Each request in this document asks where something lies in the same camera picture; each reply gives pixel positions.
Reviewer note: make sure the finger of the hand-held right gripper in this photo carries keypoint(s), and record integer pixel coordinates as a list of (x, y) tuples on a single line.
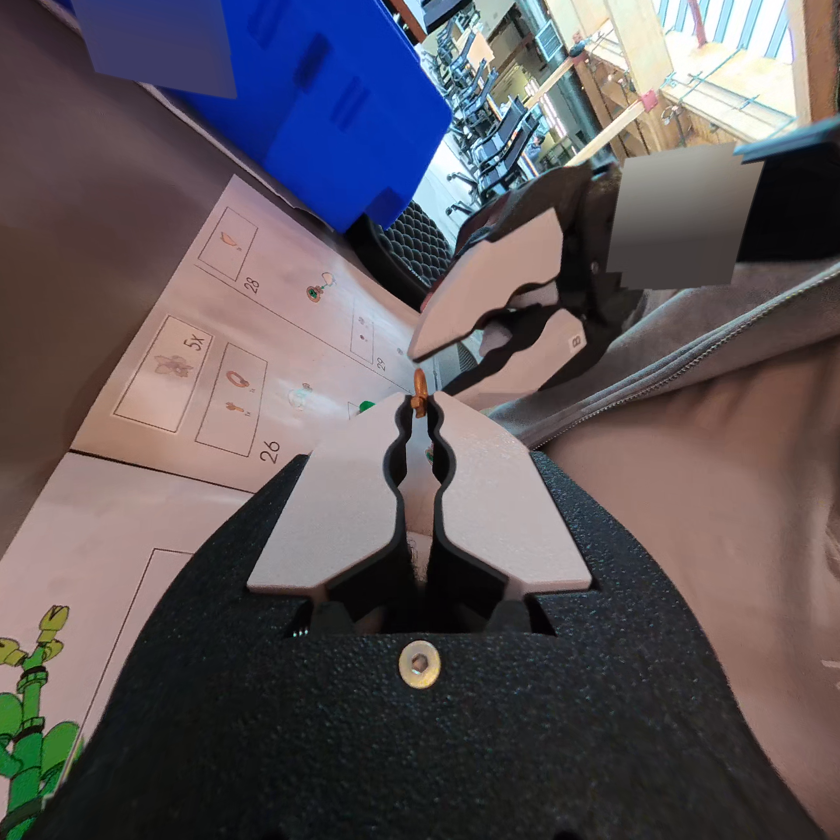
[(492, 282), (544, 361)]

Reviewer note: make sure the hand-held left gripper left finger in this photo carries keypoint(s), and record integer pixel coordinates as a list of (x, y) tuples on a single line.
[(328, 512)]

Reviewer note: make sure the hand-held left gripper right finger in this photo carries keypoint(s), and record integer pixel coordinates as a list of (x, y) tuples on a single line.
[(518, 518)]

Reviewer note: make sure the black mesh chair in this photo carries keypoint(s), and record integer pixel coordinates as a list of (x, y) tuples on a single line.
[(407, 243)]

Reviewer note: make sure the row of office chairs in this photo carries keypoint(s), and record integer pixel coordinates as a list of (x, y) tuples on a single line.
[(492, 131)]

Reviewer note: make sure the person's grey zip hoodie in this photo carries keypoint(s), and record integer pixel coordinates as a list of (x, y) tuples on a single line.
[(689, 341)]

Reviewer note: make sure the building instruction booklet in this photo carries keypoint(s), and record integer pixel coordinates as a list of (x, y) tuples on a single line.
[(295, 328)]

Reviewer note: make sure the wooden beam structure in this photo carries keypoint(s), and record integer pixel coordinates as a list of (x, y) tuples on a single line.
[(630, 39)]

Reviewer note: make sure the person's pale shirt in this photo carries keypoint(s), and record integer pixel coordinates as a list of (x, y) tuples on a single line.
[(722, 558)]

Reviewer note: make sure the blue plastic bin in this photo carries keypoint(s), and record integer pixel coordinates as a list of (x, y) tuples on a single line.
[(328, 131)]

